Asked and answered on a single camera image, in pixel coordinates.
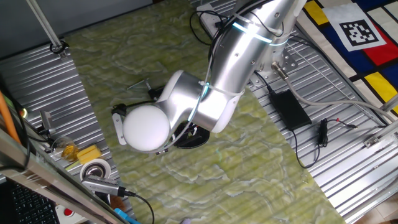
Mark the black keyboard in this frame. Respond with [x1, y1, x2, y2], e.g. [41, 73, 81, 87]
[7, 182, 60, 224]

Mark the yellow sponge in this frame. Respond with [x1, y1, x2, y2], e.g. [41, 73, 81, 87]
[76, 144, 103, 166]

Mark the black bundled adapter cable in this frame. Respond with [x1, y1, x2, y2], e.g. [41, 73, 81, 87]
[291, 117, 358, 170]

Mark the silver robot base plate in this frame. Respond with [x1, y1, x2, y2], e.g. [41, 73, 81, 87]
[248, 46, 300, 90]

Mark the green marble pattern mat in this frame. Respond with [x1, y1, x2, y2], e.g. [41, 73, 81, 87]
[63, 0, 348, 224]

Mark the aluminium corner frame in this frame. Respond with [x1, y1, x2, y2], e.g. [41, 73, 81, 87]
[363, 93, 398, 149]

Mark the aluminium frame bar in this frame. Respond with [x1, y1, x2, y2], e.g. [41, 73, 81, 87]
[0, 127, 128, 224]

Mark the aluminium pole with bracket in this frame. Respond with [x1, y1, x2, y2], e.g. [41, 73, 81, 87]
[25, 0, 70, 60]

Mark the silver depth camera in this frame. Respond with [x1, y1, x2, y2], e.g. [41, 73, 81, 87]
[80, 174, 127, 198]

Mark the fiducial marker board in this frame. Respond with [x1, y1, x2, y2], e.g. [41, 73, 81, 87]
[297, 0, 398, 116]

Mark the thick grey robot cable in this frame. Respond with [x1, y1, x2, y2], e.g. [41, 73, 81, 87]
[271, 61, 398, 123]

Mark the black crank pencil sharpener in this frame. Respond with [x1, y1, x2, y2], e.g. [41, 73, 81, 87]
[175, 123, 200, 142]

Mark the small grey camera stand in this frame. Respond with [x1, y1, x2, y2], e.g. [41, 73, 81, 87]
[37, 110, 57, 136]

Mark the black C-clamp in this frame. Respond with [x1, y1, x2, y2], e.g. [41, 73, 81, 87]
[126, 78, 211, 149]

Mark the white tape roll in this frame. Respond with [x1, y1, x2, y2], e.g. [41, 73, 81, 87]
[79, 157, 112, 182]

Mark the glass beaker yellow liquid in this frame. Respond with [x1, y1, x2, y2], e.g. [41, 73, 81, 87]
[50, 136, 80, 163]

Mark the orange pole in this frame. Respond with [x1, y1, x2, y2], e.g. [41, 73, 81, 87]
[0, 90, 22, 146]

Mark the black power adapter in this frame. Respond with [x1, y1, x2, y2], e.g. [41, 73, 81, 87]
[268, 89, 313, 131]

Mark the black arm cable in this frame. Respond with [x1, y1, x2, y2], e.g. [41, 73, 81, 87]
[188, 9, 229, 47]

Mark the white marker tag paper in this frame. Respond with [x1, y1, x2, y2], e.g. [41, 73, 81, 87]
[322, 2, 387, 53]

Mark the red emergency stop box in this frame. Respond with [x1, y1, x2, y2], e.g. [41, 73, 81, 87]
[55, 203, 90, 224]

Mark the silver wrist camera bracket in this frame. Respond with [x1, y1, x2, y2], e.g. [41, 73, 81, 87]
[111, 103, 128, 146]

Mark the white power strip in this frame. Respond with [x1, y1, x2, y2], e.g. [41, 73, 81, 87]
[196, 3, 226, 38]

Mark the black camera cable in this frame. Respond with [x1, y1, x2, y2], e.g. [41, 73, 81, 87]
[124, 190, 155, 224]

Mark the brown round object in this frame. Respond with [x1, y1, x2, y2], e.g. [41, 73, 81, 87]
[109, 195, 127, 213]

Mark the blue plastic item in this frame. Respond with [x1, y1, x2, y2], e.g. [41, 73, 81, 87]
[113, 207, 141, 224]

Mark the black power cord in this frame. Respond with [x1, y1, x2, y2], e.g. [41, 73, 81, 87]
[253, 70, 274, 93]

